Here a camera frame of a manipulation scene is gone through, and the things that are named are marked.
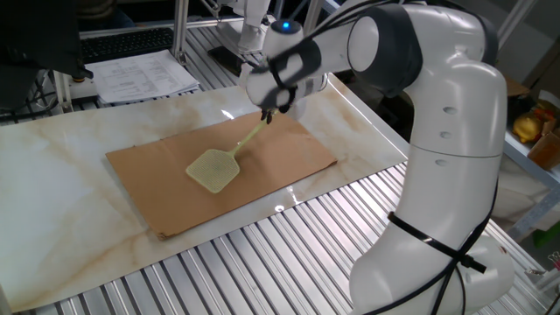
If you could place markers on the orange cardboard box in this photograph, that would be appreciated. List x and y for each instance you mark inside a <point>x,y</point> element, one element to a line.
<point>547,151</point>

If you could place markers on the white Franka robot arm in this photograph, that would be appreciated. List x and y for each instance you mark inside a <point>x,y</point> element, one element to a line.
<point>455,109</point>

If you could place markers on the white stand device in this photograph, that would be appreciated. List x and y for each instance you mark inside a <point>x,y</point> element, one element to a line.
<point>251,35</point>

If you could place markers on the grey metal shelf frame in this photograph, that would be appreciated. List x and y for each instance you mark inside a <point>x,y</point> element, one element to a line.
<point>525,158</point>

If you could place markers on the black tablet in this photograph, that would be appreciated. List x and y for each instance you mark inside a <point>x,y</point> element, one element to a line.
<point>225,59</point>

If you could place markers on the seated person dark clothes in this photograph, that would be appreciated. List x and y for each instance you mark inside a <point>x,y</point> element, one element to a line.
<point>118,17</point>

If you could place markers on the stack of printed papers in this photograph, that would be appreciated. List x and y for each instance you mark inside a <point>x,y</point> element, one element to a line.
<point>140,76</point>

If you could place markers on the aluminium frame post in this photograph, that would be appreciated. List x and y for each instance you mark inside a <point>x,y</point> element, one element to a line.
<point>63,92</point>
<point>514,22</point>
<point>180,30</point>

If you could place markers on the black computer keyboard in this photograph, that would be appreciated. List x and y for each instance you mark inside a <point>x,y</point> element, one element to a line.
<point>127,44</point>

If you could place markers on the aluminium frame rail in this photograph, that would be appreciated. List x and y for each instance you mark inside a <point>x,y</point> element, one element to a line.
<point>144,27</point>

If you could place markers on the black monitor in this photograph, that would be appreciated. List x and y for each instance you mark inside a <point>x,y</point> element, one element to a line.
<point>35,39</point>

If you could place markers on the brown cardboard sheet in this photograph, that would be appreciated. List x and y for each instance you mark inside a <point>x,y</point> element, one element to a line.
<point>271,175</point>

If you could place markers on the yellow round toy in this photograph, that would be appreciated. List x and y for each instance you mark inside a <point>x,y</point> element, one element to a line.
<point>527,128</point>

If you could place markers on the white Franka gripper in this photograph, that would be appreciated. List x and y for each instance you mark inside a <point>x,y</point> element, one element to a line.
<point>297,109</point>

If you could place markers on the yellow-green plastic flyswatter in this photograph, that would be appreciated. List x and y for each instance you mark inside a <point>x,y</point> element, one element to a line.
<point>214,170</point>

